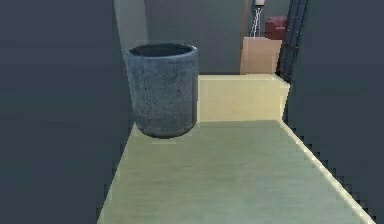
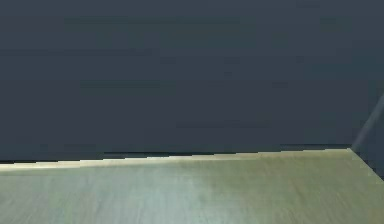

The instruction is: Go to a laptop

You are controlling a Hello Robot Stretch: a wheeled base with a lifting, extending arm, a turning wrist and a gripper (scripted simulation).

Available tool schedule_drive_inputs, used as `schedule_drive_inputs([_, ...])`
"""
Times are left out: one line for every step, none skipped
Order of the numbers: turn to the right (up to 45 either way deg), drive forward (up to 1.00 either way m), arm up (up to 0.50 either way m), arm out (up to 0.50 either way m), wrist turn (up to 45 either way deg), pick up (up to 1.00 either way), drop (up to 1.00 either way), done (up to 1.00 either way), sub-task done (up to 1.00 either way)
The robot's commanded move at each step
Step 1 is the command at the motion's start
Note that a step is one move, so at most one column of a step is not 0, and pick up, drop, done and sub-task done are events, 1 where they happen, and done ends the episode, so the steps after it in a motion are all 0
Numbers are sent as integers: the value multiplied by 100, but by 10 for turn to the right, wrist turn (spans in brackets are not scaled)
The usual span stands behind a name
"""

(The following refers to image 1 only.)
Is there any red armchair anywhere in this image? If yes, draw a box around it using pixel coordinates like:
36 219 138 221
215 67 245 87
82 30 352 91
264 15 288 42

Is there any white floor lamp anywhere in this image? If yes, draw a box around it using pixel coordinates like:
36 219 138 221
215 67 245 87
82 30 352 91
249 0 266 38

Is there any grey round bin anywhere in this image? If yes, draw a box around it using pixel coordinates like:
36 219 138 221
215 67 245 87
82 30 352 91
124 42 200 140

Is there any black ladder shelf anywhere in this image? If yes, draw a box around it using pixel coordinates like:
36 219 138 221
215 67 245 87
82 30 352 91
276 0 309 83

